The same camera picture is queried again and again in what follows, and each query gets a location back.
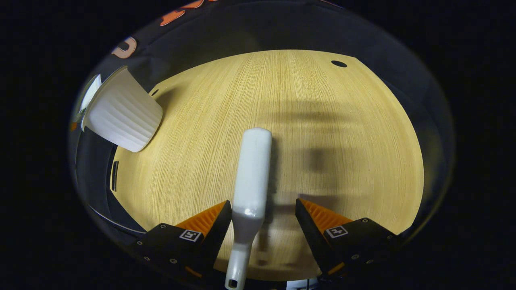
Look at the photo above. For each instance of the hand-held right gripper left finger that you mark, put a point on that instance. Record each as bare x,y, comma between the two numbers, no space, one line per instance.
217,233

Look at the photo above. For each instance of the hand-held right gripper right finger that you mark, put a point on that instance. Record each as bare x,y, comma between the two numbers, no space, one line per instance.
310,233

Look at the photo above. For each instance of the small white broom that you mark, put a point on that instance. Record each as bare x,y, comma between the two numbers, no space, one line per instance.
254,173

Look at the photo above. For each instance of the white ribbed garbage bin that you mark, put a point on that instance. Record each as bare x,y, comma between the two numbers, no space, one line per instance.
125,114

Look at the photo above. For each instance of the wooden desktop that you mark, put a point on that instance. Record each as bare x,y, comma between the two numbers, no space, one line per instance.
322,121

